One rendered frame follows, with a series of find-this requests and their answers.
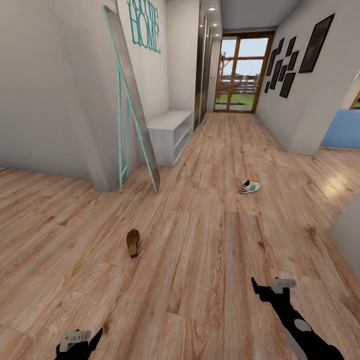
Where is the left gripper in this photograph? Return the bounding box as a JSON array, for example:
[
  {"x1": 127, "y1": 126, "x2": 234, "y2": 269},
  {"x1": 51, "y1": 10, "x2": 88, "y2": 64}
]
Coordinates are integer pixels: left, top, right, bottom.
[{"x1": 54, "y1": 329, "x2": 102, "y2": 360}]

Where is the sandal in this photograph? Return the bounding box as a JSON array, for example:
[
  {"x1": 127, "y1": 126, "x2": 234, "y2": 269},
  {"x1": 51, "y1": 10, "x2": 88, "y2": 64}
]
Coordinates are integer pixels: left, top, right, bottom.
[{"x1": 126, "y1": 228, "x2": 140, "y2": 259}]

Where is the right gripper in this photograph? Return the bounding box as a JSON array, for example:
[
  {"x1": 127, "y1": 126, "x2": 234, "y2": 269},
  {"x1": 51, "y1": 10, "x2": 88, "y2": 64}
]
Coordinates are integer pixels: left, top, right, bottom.
[{"x1": 251, "y1": 277, "x2": 290, "y2": 310}]

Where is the gym shoe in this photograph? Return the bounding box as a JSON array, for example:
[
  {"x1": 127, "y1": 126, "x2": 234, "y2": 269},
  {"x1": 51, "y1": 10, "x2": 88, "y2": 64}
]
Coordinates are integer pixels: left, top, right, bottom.
[{"x1": 238, "y1": 179, "x2": 260, "y2": 194}]

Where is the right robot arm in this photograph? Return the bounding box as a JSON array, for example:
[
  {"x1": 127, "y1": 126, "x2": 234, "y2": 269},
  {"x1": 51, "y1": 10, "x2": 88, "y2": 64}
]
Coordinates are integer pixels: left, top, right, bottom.
[{"x1": 251, "y1": 277, "x2": 345, "y2": 360}]

